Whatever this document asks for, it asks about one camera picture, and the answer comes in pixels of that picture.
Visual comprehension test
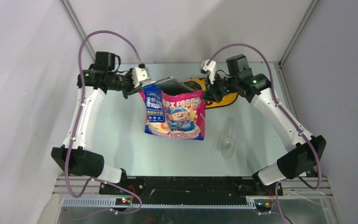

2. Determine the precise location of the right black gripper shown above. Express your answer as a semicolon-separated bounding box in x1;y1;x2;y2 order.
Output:
202;71;240;103

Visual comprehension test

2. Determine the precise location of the cat food bag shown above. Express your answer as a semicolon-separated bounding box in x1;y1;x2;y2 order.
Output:
140;77;206;140

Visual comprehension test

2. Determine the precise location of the clear plastic scoop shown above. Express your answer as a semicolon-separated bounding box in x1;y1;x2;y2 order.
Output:
220;118;235;159

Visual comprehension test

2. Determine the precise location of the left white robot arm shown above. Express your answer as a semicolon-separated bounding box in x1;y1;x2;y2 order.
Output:
51;51;150;194

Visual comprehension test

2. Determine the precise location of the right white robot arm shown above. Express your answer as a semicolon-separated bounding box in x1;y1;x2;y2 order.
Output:
200;54;326;195

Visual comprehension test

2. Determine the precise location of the yellow double pet bowl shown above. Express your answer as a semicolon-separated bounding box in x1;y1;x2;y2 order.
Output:
182;77;238;109

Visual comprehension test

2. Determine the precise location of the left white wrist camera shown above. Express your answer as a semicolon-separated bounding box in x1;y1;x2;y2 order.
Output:
131;63;151;88

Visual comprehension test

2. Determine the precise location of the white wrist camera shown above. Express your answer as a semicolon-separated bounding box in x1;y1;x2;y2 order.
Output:
200;60;217;84
131;63;151;88

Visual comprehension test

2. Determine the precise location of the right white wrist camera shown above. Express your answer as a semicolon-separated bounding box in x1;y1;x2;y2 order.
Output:
200;60;217;84

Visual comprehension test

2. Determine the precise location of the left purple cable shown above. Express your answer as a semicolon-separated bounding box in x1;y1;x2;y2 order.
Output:
64;30;143;216

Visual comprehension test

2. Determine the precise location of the purple cable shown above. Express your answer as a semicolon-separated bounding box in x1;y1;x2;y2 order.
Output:
207;42;323;224
64;30;143;216

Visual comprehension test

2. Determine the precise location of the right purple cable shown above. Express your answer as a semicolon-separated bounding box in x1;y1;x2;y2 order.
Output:
207;42;323;224

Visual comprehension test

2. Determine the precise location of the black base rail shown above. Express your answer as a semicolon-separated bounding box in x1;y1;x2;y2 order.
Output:
99;175;283;206

